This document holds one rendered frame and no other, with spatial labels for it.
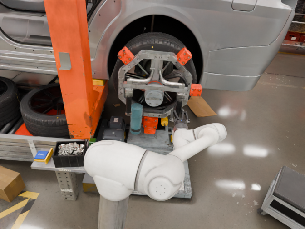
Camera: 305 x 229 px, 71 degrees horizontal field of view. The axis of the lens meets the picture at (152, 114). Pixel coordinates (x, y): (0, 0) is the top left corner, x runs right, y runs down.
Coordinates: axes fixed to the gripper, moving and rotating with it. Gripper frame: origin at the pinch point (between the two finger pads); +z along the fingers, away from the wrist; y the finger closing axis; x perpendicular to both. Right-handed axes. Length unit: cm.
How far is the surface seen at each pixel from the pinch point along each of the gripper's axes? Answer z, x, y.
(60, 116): 20, -32, -92
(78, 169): -28, -38, -64
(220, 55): 46, 23, 34
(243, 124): 96, -83, 106
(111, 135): 13, -42, -49
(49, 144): 2, -47, -98
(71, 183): -25, -60, -73
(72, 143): -16, -26, -71
